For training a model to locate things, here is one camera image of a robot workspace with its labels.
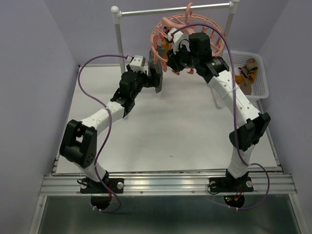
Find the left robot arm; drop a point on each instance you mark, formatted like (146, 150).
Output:
(79, 143)

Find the beige sock in basket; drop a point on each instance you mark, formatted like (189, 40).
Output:
(251, 63)

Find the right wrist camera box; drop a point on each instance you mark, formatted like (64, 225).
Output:
(175, 39)

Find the pink round clip hanger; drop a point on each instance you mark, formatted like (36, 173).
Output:
(188, 23)

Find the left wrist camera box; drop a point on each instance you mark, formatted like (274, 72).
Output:
(137, 64)

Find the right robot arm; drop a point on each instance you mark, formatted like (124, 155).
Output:
(249, 123)

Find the mustard brown striped sock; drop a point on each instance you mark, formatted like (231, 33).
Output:
(165, 43)

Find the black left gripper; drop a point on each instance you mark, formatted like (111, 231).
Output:
(154, 81)

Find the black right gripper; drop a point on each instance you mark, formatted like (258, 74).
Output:
(172, 61)

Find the white plastic basket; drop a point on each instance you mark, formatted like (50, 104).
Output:
(259, 87)

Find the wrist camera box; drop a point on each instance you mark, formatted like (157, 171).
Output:
(137, 64)
(175, 39)

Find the aluminium mounting rail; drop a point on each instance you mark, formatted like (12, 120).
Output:
(170, 183)

